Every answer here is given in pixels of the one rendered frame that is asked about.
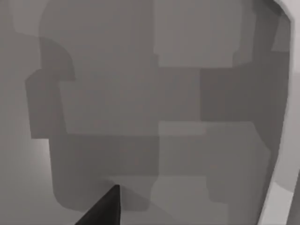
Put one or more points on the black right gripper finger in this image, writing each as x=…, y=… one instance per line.
x=105, y=209

